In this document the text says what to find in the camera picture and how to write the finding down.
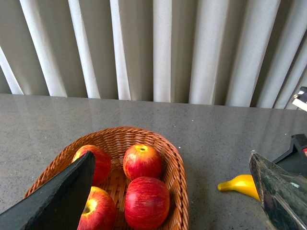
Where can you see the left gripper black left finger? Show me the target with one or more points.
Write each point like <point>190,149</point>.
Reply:
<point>56,205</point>

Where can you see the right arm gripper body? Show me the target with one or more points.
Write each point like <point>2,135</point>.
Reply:
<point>295,159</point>

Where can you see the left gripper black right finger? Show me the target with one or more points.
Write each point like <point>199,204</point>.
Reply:
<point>283,196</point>

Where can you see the yellow banana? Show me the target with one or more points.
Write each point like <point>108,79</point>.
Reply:
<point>243,183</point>

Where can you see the red apple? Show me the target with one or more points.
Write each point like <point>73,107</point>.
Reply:
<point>147,203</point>
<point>142,160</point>

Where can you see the near basket apple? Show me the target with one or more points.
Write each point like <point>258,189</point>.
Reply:
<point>99,212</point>

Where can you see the basket apple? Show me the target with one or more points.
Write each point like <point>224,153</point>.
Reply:
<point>99,212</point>
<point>102,162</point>

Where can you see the far left basket apple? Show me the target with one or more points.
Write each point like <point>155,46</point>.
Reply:
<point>102,162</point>

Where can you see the left brown wicker basket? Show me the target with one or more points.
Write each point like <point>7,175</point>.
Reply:
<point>115,141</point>

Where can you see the white pleated curtain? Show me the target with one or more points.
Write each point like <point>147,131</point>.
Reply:
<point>249,53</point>

